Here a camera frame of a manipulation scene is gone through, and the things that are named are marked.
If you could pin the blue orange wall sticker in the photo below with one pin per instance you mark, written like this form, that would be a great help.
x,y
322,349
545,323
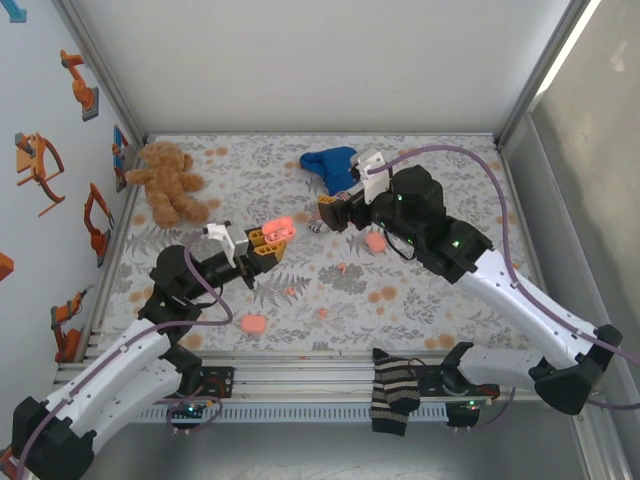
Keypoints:
x,y
120,150

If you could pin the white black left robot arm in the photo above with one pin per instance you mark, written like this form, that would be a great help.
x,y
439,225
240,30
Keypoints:
x,y
115,380

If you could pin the black beige striped sock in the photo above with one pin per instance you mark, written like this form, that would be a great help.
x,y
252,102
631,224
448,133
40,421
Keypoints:
x,y
395,390

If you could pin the orange claw wall sticker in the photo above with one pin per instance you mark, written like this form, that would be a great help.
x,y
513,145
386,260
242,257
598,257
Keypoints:
x,y
26,161

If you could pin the thin aluminium rear rail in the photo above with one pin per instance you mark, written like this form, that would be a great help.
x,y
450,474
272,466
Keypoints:
x,y
320,134

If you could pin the aluminium side rail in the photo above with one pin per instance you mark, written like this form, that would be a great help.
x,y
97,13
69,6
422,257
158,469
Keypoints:
x,y
121,215
605,460

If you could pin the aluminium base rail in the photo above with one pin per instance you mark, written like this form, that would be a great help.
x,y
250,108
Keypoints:
x,y
300,375

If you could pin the blue fabric pouch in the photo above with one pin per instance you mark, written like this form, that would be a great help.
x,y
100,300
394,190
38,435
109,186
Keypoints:
x,y
325,162

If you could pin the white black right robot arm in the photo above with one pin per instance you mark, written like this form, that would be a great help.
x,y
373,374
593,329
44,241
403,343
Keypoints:
x,y
525,310

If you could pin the orange block wall sticker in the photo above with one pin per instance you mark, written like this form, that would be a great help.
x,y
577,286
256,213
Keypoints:
x,y
4,267

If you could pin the aluminium frame post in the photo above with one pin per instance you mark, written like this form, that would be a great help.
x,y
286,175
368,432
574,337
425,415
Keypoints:
x,y
545,65
102,65

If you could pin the brown teddy bear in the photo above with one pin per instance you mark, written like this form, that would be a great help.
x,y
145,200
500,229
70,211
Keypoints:
x,y
165,185

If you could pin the small controller circuit board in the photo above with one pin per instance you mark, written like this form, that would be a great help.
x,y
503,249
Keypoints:
x,y
470,404
187,411

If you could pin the floral patterned table mat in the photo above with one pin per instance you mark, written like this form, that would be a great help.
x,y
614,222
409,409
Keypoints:
x,y
280,165

